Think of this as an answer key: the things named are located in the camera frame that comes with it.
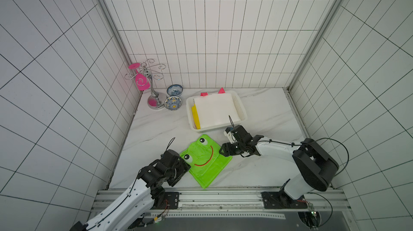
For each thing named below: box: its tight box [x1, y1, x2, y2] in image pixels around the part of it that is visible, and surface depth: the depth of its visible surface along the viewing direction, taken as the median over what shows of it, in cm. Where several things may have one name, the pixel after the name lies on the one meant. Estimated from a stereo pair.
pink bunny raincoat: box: [200, 87, 226, 97], surface depth 106 cm
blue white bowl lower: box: [164, 96, 183, 111], surface depth 112 cm
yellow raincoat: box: [191, 103, 201, 130], surface depth 97 cm
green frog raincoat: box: [179, 134, 233, 189], surface depth 85 cm
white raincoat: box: [193, 92, 241, 129], surface depth 100 cm
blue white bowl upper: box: [166, 83, 184, 97], surface depth 119 cm
